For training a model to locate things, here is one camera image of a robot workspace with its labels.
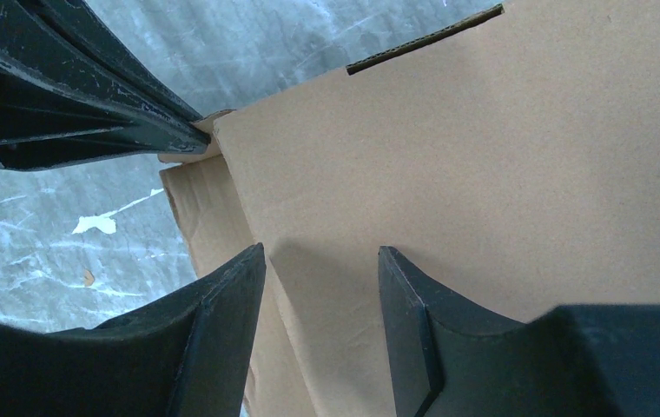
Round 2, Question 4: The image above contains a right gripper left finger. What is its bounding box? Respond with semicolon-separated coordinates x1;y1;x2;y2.
0;243;266;416

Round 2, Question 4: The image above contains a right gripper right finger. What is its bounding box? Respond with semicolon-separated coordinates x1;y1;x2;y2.
378;246;660;416

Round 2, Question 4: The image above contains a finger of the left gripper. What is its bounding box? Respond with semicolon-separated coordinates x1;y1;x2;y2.
0;0;211;171
30;0;201;122

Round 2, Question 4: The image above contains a brown cardboard box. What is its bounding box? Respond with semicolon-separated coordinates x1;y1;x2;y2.
161;1;660;416

